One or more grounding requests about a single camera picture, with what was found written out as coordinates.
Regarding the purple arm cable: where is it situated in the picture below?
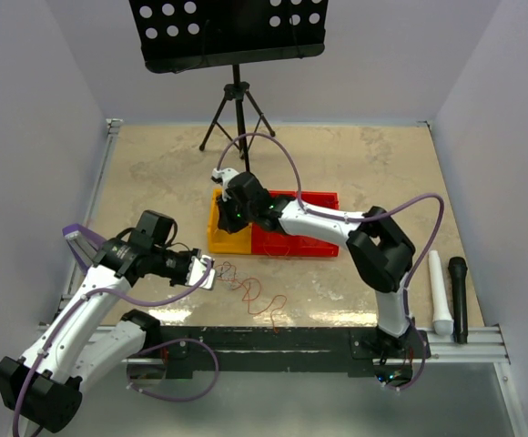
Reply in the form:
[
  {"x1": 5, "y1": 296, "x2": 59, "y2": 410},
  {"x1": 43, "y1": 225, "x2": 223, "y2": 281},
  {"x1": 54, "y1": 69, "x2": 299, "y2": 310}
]
[
  {"x1": 12, "y1": 259, "x2": 219, "y2": 437},
  {"x1": 218, "y1": 133, "x2": 445, "y2": 392}
]

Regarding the white microphone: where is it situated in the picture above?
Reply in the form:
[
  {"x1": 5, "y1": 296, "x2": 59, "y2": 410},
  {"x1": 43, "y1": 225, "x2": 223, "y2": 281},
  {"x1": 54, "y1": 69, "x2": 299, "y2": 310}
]
[{"x1": 428, "y1": 250, "x2": 453, "y2": 336}]

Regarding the yellow plastic bin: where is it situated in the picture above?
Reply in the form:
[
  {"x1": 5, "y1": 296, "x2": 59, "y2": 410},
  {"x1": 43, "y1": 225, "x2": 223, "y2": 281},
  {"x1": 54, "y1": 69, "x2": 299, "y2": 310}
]
[{"x1": 207, "y1": 188, "x2": 251, "y2": 255}]

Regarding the aluminium left rail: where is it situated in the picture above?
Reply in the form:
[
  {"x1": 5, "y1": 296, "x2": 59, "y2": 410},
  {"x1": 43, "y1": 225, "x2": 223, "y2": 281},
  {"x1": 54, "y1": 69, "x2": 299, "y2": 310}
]
[{"x1": 54, "y1": 118, "x2": 123, "y2": 318}]

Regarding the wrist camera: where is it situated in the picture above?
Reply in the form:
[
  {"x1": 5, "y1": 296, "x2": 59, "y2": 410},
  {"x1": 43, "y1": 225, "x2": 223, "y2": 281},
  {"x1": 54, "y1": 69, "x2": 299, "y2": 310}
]
[
  {"x1": 185, "y1": 255, "x2": 216, "y2": 290},
  {"x1": 211, "y1": 168, "x2": 239, "y2": 191}
]

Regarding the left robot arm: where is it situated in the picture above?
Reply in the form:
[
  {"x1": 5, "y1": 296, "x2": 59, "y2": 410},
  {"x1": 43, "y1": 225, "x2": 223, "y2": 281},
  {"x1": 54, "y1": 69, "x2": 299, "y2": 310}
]
[{"x1": 0, "y1": 210, "x2": 214, "y2": 435}]

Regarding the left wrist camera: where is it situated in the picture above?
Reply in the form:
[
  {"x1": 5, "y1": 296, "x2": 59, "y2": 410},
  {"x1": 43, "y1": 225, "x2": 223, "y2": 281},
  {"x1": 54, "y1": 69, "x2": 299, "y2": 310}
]
[{"x1": 185, "y1": 255, "x2": 216, "y2": 290}]

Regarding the red plastic bin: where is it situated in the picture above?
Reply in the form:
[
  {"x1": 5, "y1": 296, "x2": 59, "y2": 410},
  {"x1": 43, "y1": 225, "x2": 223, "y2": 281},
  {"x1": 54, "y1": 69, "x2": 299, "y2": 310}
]
[
  {"x1": 289, "y1": 191, "x2": 340, "y2": 258},
  {"x1": 250, "y1": 224, "x2": 300, "y2": 257}
]

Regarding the black music stand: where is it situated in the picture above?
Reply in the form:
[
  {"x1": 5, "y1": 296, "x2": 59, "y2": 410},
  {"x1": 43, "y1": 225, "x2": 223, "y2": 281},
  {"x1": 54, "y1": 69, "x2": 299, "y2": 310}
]
[{"x1": 129, "y1": 1, "x2": 329, "y2": 161}]

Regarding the black microphone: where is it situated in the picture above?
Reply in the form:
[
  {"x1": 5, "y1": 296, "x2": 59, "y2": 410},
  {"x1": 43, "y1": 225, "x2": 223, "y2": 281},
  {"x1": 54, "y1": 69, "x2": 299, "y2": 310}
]
[{"x1": 448, "y1": 257, "x2": 468, "y2": 345}]

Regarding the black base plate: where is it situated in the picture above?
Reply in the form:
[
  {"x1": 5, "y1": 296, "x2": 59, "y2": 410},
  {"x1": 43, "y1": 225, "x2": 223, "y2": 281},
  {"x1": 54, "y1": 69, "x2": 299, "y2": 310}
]
[{"x1": 131, "y1": 326, "x2": 431, "y2": 379}]

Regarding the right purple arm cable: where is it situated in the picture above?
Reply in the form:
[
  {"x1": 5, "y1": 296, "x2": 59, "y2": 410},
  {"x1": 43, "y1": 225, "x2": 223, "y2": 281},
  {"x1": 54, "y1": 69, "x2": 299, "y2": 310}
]
[{"x1": 218, "y1": 133, "x2": 445, "y2": 392}]

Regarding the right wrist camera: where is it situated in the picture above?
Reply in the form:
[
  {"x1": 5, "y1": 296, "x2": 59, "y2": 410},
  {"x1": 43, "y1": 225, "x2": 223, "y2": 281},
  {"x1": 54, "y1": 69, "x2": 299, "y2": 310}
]
[{"x1": 211, "y1": 168, "x2": 239, "y2": 191}]

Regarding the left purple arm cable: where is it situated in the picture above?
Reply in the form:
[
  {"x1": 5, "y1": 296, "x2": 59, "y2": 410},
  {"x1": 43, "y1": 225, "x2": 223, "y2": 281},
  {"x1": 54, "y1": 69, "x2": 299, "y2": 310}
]
[{"x1": 12, "y1": 259, "x2": 219, "y2": 437}]

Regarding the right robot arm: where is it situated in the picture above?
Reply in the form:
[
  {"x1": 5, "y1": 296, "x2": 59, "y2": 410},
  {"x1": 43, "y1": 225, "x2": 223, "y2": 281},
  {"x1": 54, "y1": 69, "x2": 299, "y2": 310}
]
[{"x1": 211, "y1": 168, "x2": 415, "y2": 358}]

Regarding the aluminium front rail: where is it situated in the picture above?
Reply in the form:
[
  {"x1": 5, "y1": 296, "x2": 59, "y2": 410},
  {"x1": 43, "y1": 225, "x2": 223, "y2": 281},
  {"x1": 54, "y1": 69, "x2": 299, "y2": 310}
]
[{"x1": 29, "y1": 323, "x2": 512, "y2": 365}]

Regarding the aluminium rail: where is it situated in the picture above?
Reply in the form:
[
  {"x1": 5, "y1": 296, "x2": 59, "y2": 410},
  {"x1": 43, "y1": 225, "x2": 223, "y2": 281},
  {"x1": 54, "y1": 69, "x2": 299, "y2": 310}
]
[
  {"x1": 54, "y1": 118, "x2": 123, "y2": 318},
  {"x1": 29, "y1": 323, "x2": 512, "y2": 365}
]

